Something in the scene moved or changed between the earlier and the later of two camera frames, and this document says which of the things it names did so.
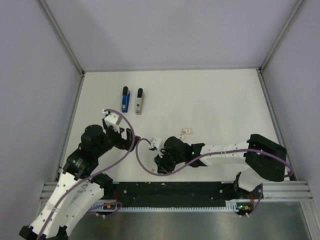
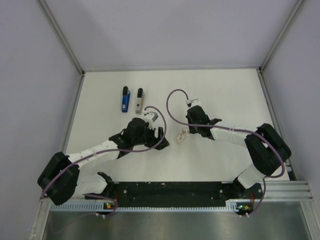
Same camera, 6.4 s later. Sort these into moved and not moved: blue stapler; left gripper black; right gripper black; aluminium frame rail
Moved: right gripper black; left gripper black
Not moved: aluminium frame rail; blue stapler
